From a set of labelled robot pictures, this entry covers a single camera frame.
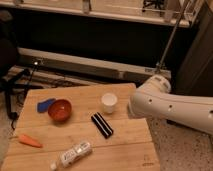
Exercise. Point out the orange pepper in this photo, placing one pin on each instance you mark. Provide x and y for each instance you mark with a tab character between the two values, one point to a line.
27	140

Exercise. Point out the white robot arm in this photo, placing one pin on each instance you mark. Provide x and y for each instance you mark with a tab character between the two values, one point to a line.
153	98

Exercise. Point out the white ceramic cup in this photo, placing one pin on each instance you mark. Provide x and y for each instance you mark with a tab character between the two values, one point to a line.
109	101

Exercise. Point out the black striped rectangular block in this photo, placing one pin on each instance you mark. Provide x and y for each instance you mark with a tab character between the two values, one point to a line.
102	125

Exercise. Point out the red bowl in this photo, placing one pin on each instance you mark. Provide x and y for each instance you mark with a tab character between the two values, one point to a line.
60	110

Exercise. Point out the metal pole stand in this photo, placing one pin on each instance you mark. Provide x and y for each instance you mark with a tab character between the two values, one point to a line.
159	65

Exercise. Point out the blue sponge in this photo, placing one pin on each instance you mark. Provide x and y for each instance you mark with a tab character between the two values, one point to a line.
44	105

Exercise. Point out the black office chair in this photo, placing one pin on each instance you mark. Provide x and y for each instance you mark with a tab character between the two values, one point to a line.
9	57

